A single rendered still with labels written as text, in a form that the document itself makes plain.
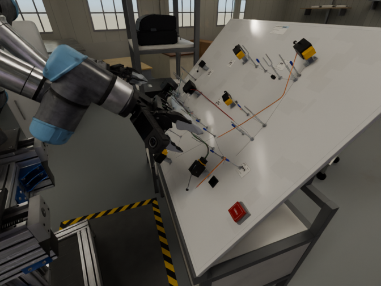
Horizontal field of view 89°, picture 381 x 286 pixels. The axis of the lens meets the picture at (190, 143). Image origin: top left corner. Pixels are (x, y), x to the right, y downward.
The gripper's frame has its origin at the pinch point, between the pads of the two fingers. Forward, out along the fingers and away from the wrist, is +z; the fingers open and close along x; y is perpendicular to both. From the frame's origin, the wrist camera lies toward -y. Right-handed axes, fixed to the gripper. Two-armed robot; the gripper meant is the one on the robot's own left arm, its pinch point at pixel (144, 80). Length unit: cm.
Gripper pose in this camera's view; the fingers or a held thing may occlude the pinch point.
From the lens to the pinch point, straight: 115.0
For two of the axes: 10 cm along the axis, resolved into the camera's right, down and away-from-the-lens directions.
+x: 3.7, -8.1, -4.6
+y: 3.3, 5.8, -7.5
